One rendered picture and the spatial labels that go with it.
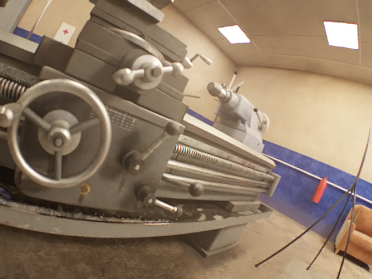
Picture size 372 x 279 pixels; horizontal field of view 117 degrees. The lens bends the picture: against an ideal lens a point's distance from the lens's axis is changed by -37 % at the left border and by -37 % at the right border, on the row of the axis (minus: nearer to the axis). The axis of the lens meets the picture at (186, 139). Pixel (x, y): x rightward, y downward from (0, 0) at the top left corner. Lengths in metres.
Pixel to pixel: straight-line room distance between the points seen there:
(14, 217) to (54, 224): 0.11
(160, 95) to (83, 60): 0.20
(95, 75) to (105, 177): 0.24
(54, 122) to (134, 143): 0.21
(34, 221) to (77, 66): 0.39
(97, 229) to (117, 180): 0.17
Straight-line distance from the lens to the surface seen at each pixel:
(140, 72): 0.34
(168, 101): 0.47
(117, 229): 0.59
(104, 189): 0.49
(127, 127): 0.44
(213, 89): 1.09
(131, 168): 0.43
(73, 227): 0.55
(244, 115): 1.30
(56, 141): 0.32
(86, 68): 0.40
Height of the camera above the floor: 0.79
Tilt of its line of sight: 3 degrees down
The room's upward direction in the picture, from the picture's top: 24 degrees clockwise
